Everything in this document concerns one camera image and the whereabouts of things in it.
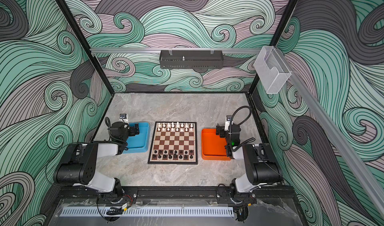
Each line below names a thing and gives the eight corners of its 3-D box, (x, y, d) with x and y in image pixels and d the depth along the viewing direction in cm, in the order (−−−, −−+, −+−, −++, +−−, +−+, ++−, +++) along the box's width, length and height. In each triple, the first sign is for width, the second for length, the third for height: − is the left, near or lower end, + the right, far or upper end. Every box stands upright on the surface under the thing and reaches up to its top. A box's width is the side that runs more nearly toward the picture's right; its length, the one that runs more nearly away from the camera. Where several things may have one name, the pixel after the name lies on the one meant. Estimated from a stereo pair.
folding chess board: (148, 164, 85) (147, 162, 83) (155, 124, 104) (154, 121, 101) (197, 164, 85) (197, 162, 83) (196, 124, 104) (196, 121, 101)
